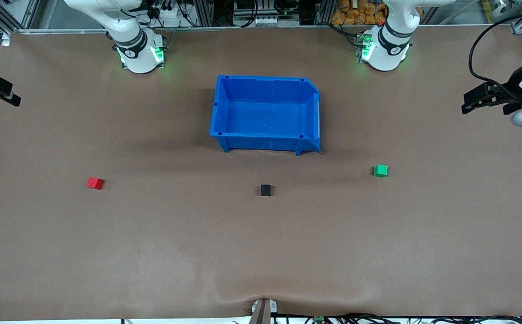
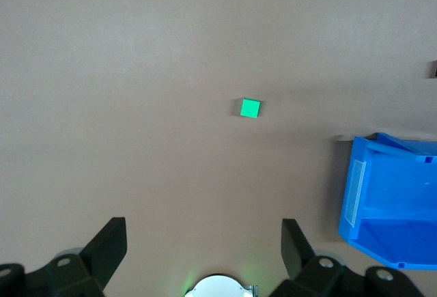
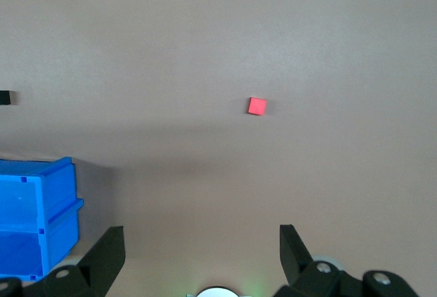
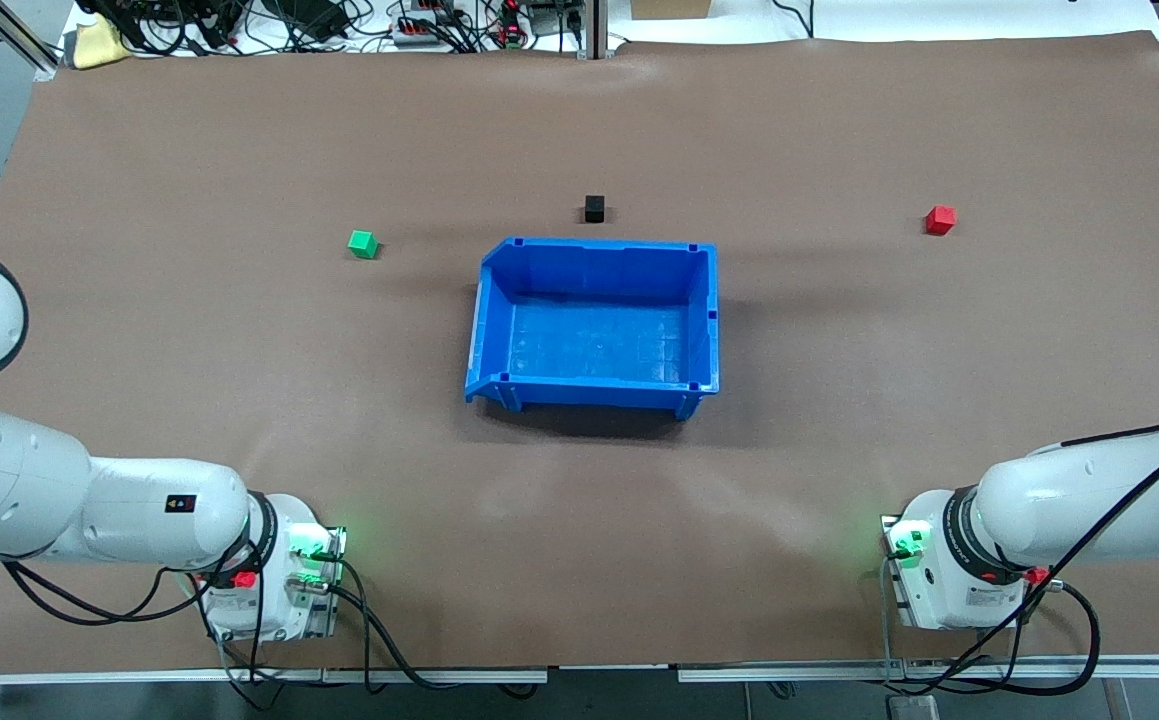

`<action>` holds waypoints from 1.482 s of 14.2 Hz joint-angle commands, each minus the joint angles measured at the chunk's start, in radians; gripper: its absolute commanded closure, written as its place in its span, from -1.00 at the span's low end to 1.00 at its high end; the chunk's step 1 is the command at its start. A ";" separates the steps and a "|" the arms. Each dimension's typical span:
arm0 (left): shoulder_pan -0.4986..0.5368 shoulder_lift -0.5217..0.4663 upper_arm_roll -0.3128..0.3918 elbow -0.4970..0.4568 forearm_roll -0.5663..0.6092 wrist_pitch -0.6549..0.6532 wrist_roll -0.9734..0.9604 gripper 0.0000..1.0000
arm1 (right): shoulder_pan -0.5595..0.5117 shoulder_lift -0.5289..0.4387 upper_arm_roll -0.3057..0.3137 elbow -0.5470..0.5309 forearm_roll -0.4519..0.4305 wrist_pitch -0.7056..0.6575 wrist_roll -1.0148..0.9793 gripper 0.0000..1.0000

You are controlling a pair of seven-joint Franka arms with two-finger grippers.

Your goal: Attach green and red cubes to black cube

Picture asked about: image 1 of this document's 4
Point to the orange packaged goods pile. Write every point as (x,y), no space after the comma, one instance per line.
(360,12)

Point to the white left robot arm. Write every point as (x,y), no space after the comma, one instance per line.
(389,49)

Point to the brown table mat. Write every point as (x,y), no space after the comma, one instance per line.
(107,247)

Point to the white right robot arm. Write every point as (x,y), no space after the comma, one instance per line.
(134,49)

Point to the grey round device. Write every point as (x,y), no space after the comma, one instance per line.
(500,10)

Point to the small red cube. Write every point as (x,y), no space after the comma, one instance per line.
(94,182)

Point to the white power strip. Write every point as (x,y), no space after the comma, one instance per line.
(169,13)

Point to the small green cube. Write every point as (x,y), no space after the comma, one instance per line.
(380,170)

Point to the small green circuit board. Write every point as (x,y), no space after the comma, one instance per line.
(318,319)

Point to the small black cube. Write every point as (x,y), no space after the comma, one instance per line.
(265,190)

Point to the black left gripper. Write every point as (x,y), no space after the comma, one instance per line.
(514,83)

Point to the blue plastic storage bin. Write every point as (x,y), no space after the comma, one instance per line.
(265,117)

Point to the metal table clamp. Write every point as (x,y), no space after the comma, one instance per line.
(264,310)

